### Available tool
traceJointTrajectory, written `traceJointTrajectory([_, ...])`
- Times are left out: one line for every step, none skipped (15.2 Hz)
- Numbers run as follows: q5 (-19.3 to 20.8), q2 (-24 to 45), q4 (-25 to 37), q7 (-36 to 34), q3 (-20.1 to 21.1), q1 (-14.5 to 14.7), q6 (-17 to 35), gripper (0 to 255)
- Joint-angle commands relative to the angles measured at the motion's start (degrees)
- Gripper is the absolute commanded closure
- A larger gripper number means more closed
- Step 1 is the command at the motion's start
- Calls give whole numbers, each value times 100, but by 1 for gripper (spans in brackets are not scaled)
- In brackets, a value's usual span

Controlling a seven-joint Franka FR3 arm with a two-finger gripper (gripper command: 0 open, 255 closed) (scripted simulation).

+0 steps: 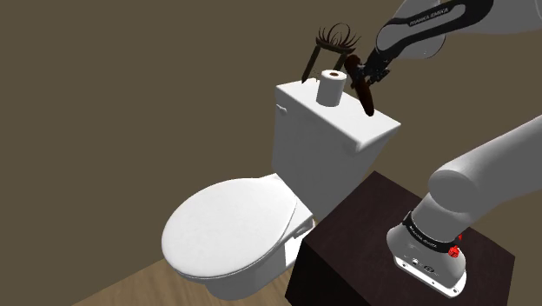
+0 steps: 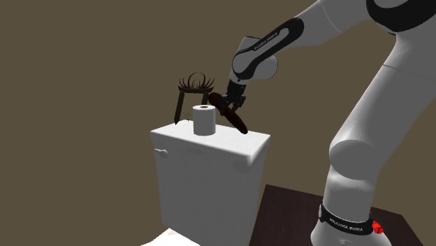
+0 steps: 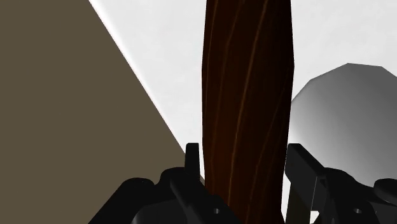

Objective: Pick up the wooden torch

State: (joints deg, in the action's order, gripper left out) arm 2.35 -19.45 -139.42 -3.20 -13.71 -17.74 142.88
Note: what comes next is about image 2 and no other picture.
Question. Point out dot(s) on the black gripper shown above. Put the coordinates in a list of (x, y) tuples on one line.
[(235, 92)]

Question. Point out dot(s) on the dark brown elongated object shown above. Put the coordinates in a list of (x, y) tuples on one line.
[(231, 117)]

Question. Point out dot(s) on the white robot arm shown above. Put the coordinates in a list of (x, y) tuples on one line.
[(368, 112)]

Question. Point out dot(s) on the white toilet paper roll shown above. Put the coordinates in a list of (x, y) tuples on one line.
[(204, 120)]

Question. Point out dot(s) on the dark brown plant stand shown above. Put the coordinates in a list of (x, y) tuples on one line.
[(189, 89)]

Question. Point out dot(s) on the dark robot stand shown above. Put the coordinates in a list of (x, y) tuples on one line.
[(289, 218)]

